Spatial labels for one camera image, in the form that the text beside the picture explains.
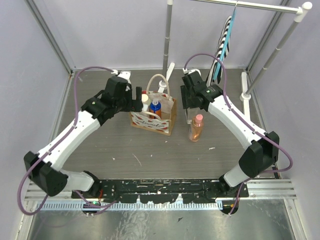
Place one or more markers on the pink cap lotion bottle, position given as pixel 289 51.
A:
pixel 196 128

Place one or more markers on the white bottle grey cap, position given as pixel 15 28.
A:
pixel 145 110

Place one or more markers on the black white striped cloth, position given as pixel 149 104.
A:
pixel 209 79

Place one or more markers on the blue clothes hanger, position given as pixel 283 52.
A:
pixel 224 46

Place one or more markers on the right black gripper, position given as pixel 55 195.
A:
pixel 186 103

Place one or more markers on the blue cap orange bottle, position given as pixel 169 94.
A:
pixel 155 107

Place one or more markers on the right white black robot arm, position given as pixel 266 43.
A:
pixel 260 151

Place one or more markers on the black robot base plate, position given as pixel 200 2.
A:
pixel 160 191

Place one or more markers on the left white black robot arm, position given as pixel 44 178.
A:
pixel 46 166

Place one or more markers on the clear bottle grey cap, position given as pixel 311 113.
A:
pixel 190 113

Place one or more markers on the metal clothes rack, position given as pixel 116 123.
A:
pixel 247 86

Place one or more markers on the slotted cable duct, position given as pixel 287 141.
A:
pixel 175 206

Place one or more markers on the cream cap bottle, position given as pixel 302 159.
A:
pixel 145 99

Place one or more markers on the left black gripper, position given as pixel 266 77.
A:
pixel 137 99

